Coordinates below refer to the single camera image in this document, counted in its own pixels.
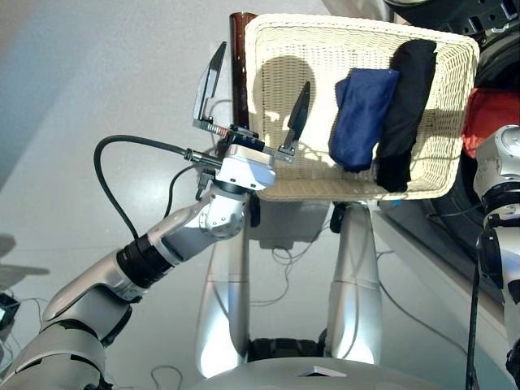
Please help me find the black robot pelvis joint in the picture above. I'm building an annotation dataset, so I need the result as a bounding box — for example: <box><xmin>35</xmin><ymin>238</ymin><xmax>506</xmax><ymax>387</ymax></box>
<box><xmin>245</xmin><ymin>335</ymin><xmax>330</xmax><ymax>362</ymax></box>

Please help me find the small black box device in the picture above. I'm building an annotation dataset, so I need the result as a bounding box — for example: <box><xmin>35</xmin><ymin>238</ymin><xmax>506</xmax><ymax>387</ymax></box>
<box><xmin>0</xmin><ymin>292</ymin><xmax>21</xmax><ymax>330</ymax></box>

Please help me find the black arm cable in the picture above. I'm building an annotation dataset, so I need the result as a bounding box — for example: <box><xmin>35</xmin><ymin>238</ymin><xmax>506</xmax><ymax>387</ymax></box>
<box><xmin>93</xmin><ymin>135</ymin><xmax>223</xmax><ymax>241</ymax></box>
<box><xmin>465</xmin><ymin>235</ymin><xmax>484</xmax><ymax>390</ymax></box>

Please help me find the silver robot leg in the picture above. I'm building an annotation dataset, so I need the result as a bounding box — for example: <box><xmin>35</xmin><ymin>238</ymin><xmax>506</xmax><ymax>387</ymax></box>
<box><xmin>327</xmin><ymin>201</ymin><xmax>384</xmax><ymax>365</ymax></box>
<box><xmin>194</xmin><ymin>227</ymin><xmax>251</xmax><ymax>379</ymax></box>

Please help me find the dark brown basket stand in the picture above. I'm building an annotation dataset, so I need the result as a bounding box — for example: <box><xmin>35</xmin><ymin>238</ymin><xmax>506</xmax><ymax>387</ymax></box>
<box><xmin>228</xmin><ymin>11</ymin><xmax>261</xmax><ymax>131</ymax></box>

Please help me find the round glass washer door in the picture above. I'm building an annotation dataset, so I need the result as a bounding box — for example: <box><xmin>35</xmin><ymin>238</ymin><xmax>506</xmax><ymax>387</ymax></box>
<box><xmin>383</xmin><ymin>0</ymin><xmax>509</xmax><ymax>32</ymax></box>

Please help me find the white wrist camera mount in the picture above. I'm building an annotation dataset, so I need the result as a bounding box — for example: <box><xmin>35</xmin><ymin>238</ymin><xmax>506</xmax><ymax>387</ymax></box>
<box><xmin>214</xmin><ymin>145</ymin><xmax>277</xmax><ymax>191</ymax></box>

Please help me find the silver robot torso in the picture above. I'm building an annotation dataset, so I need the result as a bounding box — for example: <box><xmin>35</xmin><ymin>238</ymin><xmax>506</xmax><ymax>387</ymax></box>
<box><xmin>190</xmin><ymin>357</ymin><xmax>448</xmax><ymax>390</ymax></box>

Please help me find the red cloth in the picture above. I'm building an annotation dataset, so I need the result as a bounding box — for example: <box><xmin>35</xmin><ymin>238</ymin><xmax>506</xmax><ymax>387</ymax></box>
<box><xmin>461</xmin><ymin>87</ymin><xmax>520</xmax><ymax>159</ymax></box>

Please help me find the grey front-loading washing machine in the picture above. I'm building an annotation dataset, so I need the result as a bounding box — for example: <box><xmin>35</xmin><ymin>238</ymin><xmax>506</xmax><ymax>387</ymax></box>
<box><xmin>375</xmin><ymin>0</ymin><xmax>520</xmax><ymax>310</ymax></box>

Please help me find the black cloth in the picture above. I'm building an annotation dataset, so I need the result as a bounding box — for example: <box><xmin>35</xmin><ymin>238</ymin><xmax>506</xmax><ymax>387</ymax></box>
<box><xmin>375</xmin><ymin>38</ymin><xmax>439</xmax><ymax>194</ymax></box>

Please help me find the pale woven laundry basket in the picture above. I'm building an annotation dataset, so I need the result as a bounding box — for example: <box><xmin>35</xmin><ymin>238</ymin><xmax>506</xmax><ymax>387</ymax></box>
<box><xmin>243</xmin><ymin>13</ymin><xmax>481</xmax><ymax>203</ymax></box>

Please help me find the navy blue cloth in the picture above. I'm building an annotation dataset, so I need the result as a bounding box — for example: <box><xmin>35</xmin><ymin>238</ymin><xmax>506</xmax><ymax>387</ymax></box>
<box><xmin>327</xmin><ymin>67</ymin><xmax>401</xmax><ymax>174</ymax></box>

